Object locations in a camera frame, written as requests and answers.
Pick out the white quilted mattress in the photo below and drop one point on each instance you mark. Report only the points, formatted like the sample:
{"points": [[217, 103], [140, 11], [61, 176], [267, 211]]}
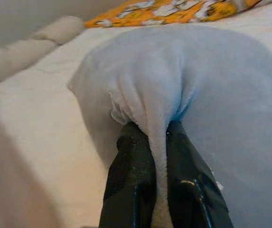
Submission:
{"points": [[43, 107]]}

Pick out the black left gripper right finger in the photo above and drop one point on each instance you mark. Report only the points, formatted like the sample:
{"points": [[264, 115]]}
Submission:
{"points": [[188, 190]]}

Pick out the light blue fleece towel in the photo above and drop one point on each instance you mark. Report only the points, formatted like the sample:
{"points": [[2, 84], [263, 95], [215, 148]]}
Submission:
{"points": [[174, 71]]}

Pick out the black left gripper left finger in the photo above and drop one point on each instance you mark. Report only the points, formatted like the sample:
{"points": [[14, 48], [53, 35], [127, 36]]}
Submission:
{"points": [[131, 178]]}

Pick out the orange cartoon print blanket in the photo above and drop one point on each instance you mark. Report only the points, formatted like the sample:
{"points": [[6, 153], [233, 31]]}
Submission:
{"points": [[150, 16]]}

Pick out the cream braided bumper pillow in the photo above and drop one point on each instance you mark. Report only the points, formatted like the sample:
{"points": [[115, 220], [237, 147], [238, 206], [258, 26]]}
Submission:
{"points": [[55, 31]]}

